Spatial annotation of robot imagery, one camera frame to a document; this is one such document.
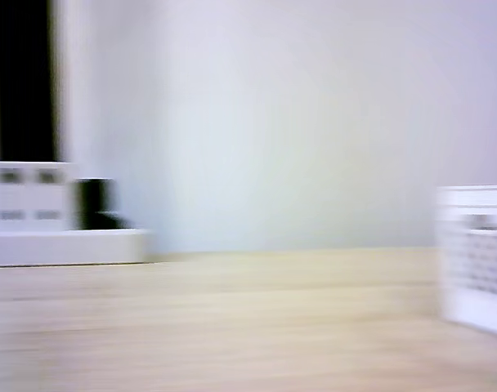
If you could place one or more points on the small white lattice crate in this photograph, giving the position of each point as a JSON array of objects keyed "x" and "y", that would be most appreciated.
[{"x": 477, "y": 265}]

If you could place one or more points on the black stand bracket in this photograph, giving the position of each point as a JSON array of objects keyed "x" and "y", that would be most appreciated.
[{"x": 95, "y": 204}]

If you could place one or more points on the white perforated stand base plate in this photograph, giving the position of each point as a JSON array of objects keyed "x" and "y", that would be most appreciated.
[{"x": 68, "y": 249}]

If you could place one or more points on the white stand bracket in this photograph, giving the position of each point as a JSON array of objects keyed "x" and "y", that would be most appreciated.
[{"x": 28, "y": 196}]

